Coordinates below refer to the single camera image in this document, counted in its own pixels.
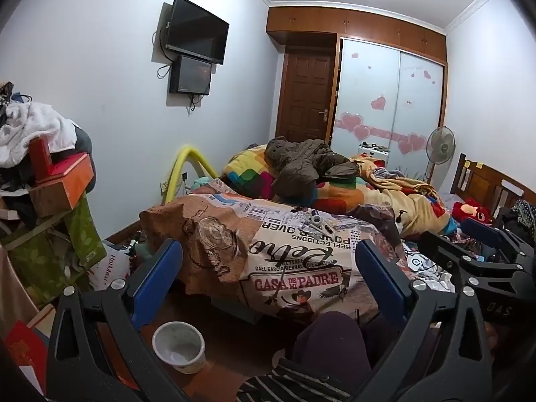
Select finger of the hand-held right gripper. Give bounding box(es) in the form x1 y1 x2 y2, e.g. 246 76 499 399
461 217 533 262
418 230 476 279

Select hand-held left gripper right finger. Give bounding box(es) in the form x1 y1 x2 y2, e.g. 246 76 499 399
355 239 495 402

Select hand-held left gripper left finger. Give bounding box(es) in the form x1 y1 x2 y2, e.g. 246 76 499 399
45 239 197 402

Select white plastic bucket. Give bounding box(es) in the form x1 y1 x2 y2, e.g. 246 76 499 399
152 322 207 375

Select person's right hand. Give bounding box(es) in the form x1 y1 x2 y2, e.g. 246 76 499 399
483 324 503 354

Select red plush toy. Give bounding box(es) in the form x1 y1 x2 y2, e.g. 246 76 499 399
451 198 495 223

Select white patterned bedsheet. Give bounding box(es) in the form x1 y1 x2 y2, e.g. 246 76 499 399
401 241 458 294

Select dark patterned cloth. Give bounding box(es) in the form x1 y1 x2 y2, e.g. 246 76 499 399
497 199 536 240

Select wooden headboard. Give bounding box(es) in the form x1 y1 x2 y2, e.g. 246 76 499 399
449 153 536 220

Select white plastic bag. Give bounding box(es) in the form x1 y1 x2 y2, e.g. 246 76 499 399
89 241 135 292

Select tan cartoon blanket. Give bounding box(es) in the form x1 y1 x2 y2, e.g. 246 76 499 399
349 155 454 236

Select green leaf gift bag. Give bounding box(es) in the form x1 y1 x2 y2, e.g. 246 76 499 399
66 195 108 269
0 222 86 307

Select person's leg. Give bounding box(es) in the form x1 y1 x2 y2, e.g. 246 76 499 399
292 312 374 383

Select white standing fan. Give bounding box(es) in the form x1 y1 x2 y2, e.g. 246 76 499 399
424 126 457 185

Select newspaper print blanket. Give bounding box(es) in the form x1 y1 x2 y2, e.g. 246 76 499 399
140 178 413 329

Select yellow foam hoop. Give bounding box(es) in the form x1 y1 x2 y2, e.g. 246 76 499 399
161 146 221 207

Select white nightstand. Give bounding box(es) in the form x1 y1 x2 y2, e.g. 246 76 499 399
357 142 391 169

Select colourful checked blanket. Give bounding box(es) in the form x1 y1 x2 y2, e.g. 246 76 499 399
221 144 371 215

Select orange lidded box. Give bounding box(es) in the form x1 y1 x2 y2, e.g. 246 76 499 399
28 153 95 218

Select striped clothing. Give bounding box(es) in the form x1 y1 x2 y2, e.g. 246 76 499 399
236 358 357 402

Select brown padded jacket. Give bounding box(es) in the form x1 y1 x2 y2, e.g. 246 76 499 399
265 136 361 205

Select red floral fabric box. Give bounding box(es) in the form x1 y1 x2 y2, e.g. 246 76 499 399
3 320 48 395

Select wooden wardrobe with heart stickers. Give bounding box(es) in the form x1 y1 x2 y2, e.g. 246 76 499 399
266 5 449 185

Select white towel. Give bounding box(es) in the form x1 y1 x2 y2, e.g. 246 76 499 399
0 103 86 169

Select brown wooden door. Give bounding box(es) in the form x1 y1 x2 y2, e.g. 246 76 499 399
276 48 338 143

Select small black wall monitor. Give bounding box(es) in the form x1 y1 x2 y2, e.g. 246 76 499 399
168 54 213 96

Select black television cable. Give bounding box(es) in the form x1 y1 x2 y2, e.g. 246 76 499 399
151 25 173 80

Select black wall television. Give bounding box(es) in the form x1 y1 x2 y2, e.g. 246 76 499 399
164 0 230 65

